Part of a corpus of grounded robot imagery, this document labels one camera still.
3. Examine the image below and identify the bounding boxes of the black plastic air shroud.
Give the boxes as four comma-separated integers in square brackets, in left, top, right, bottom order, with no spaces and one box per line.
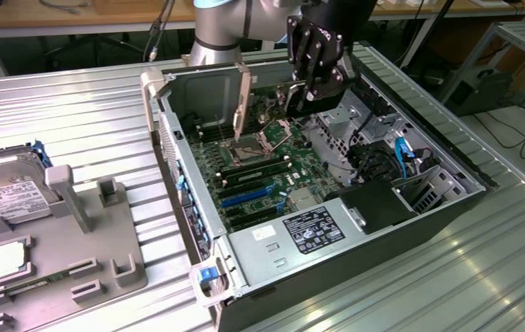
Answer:
[338,179,420,236]

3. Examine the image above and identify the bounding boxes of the open black PC case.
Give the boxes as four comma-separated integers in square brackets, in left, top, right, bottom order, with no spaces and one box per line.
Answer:
[140,50,499,332]

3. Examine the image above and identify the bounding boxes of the green RAM stick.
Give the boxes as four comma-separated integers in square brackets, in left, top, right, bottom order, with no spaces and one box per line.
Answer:
[3,271,72,298]

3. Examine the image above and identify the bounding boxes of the blue expansion slot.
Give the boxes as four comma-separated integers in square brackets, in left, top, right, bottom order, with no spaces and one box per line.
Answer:
[220,181,278,208]

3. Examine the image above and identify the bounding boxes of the blue data wire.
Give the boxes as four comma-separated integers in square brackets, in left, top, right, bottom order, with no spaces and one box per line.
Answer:
[394,136,416,180]

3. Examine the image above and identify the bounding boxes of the wooden desk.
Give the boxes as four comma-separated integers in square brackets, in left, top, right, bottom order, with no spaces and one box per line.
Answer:
[0,0,525,77]

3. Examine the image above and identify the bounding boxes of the CPU socket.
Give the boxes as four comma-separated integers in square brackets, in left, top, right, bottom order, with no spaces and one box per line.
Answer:
[227,136,275,166]

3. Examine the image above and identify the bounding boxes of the graphics card with fan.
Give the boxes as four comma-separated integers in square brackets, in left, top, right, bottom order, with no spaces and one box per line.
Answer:
[232,62,351,143]

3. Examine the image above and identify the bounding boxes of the grey parts rack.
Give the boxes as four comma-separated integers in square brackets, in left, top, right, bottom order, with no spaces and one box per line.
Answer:
[0,165,151,332]

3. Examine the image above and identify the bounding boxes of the thin metal locking lever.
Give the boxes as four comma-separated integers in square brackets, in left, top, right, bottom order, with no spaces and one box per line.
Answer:
[215,113,227,145]

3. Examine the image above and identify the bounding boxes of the grey power supply unit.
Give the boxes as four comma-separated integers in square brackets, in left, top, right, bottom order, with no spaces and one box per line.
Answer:
[218,196,370,295]

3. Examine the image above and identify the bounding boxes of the black box under desk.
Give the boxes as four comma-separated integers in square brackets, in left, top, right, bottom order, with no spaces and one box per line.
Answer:
[455,67,515,117]

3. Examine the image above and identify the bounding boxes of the metal socket cover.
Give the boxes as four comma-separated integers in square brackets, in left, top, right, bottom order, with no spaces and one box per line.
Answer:
[256,116,299,155]

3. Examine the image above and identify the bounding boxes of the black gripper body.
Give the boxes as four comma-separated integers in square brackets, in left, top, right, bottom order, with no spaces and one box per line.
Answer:
[302,0,379,53]

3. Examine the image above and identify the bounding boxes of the black expansion slot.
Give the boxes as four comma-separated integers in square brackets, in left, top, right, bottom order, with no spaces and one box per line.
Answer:
[228,204,283,226]

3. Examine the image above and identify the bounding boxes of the silver CPU chip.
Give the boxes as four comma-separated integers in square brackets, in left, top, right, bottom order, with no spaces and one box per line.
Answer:
[0,241,31,277]

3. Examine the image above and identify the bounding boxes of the blue case latch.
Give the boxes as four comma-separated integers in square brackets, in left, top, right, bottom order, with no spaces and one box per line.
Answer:
[196,266,220,285]

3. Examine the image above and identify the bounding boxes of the hanging cable with plug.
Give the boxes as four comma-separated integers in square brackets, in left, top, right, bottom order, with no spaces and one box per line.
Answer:
[148,0,176,62]

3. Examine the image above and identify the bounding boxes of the green motherboard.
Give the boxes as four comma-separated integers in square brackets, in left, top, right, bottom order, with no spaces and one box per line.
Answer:
[186,113,342,232]

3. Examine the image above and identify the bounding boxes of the black power wire bundle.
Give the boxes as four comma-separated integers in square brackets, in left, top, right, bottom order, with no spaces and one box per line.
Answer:
[350,143,407,183]

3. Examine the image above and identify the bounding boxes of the silver chipset heat sink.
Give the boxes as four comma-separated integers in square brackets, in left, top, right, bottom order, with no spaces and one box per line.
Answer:
[287,188,323,211]

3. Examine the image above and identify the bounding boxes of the metal disk bay cage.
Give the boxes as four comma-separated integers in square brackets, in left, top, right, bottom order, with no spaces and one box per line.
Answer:
[311,57,411,181]

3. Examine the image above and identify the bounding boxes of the installed RAM stick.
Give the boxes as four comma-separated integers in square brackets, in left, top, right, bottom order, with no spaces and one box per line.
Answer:
[220,160,291,185]

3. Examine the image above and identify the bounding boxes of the silver hard disk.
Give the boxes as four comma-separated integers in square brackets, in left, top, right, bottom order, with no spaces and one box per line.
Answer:
[0,143,59,224]

